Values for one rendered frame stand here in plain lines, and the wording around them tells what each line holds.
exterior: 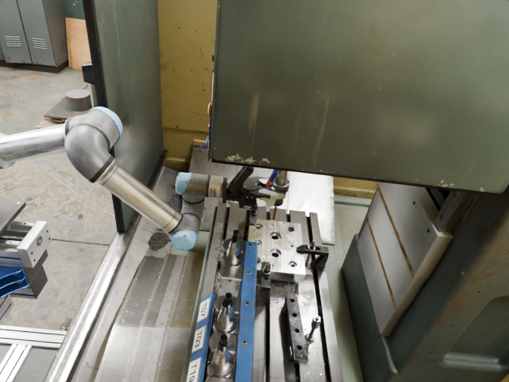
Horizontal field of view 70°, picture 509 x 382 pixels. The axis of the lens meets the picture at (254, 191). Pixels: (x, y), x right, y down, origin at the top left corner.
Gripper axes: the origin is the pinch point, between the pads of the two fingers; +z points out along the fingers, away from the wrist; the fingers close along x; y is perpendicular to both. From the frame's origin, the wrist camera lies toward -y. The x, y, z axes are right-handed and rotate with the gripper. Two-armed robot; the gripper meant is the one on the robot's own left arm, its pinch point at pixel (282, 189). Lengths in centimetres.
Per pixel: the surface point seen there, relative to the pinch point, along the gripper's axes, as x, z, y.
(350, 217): -81, 58, 76
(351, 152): 32.4, 8.2, -34.9
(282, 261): -0.1, 5.2, 34.8
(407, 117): 32, 17, -44
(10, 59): -379, -337, 115
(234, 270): 26.4, -13.2, 12.1
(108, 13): -35, -65, -40
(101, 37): -26, -65, -34
